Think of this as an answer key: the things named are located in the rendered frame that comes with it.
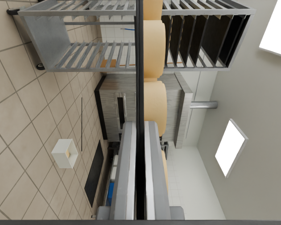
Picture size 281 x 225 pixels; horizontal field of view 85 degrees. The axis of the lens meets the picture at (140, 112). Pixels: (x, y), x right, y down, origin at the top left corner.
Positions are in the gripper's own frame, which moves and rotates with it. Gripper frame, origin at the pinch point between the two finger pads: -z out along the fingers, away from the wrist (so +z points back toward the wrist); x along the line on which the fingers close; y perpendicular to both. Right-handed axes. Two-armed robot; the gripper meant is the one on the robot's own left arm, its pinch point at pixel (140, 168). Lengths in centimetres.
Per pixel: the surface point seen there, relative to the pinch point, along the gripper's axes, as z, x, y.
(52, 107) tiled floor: -130, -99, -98
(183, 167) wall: -254, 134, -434
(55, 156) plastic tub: -96, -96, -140
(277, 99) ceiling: -180, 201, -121
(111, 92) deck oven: -269, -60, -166
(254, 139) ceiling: -173, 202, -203
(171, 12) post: -125, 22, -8
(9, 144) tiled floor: -68, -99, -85
